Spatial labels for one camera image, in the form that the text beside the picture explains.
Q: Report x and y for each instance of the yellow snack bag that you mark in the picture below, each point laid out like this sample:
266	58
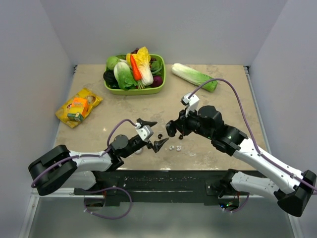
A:
93	101

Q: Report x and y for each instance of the round green vegetable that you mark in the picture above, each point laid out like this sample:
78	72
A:
111	62

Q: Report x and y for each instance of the dark black vegetable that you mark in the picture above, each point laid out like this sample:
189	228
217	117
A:
109	78

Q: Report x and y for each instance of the green white bok choy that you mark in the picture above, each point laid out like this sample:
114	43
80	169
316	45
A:
124	77

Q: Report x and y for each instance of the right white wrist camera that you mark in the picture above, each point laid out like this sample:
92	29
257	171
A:
190	101

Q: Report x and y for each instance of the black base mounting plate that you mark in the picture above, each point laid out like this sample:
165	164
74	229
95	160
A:
142	186

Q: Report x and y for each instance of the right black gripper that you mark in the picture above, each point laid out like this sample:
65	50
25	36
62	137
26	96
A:
179	125

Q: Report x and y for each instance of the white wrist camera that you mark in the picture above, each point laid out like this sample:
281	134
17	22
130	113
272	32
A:
190	101
144	131

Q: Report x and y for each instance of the green plastic vegetable tray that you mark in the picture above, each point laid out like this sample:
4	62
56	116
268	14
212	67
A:
146	91

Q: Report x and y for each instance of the orange toy carrot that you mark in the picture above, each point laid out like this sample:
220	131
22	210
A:
135	71

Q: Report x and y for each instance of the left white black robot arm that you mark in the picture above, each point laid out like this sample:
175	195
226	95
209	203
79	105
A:
61	167

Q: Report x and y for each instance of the purple beet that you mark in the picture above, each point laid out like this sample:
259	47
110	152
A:
157	81

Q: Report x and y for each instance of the dark green spinach leaves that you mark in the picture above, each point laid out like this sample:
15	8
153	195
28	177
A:
156	67

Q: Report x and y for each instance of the yellow leaf cabbage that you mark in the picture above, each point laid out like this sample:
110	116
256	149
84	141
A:
142	58

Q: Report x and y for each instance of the orange green small box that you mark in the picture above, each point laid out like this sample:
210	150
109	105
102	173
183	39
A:
78	109

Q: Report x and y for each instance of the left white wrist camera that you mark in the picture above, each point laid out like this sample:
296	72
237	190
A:
144	131

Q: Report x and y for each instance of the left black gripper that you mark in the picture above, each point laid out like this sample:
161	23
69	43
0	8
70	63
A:
138	142

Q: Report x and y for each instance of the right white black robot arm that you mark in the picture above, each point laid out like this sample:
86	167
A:
289	187

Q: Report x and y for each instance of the napa cabbage on table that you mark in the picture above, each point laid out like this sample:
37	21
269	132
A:
189	74

